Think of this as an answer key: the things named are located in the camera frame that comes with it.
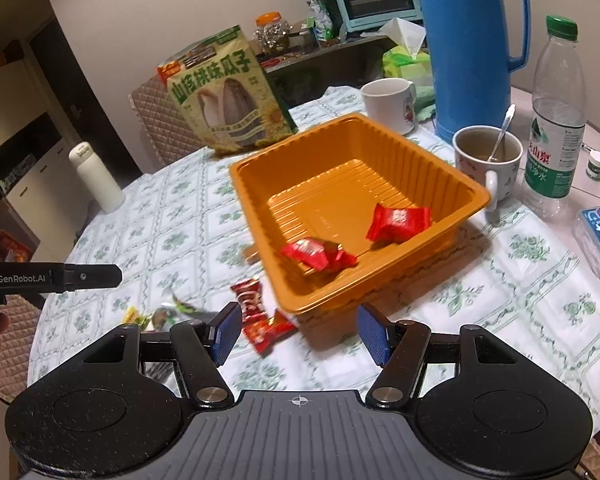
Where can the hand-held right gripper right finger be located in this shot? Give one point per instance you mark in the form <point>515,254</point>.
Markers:
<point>372,335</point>

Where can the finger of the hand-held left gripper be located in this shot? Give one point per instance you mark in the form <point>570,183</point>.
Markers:
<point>92,276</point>

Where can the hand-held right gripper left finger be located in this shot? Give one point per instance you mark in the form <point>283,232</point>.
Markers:
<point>227,334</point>

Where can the red candy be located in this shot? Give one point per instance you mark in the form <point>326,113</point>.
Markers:
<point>250,300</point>
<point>310,255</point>
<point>267,332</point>
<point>392,222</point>

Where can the white green snack pouch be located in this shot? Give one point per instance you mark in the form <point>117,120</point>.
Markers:
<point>177,310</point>

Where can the yellow candy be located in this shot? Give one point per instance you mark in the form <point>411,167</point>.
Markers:
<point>134,316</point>

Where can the orange plastic tray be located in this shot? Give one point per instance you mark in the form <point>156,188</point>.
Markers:
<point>330,195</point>

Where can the white cabinet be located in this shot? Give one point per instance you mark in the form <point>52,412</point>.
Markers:
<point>30,200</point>

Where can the quilted chair cushion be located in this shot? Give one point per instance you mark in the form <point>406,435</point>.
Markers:
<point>15,360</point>

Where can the white thermos bottle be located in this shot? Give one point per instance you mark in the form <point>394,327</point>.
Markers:
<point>97,180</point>

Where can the quilted chair back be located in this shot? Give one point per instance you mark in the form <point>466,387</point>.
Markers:
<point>155,125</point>

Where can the white mug with drink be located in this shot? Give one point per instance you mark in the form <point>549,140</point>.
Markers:
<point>475,172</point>

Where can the sunflower seed bag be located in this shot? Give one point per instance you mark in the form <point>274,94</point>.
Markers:
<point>220,95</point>

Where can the white mug cartoon print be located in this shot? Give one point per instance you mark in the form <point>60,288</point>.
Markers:
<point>385,105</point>

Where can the green cloth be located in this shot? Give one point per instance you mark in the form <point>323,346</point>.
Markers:
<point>425,102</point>

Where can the metal spoon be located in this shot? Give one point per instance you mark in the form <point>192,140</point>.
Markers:
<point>505,125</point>

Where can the dark side shelf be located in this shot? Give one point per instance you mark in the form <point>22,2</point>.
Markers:
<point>330,67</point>

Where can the green tissue pack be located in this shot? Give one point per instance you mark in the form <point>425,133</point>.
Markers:
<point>405,60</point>

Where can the clear water bottle green cap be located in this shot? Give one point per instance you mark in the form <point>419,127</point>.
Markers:
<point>555,125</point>

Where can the small white jar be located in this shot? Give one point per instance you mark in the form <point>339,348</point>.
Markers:
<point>596,166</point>

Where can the dark pen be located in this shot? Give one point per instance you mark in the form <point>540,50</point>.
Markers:
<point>591,149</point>

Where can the blue plastic jug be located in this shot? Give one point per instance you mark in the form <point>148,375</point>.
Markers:
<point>465,50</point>

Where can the glass jar orange lid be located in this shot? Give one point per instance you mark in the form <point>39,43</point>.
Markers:
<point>272,32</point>

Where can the green white snack bag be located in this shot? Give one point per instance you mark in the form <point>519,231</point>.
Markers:
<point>320,17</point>

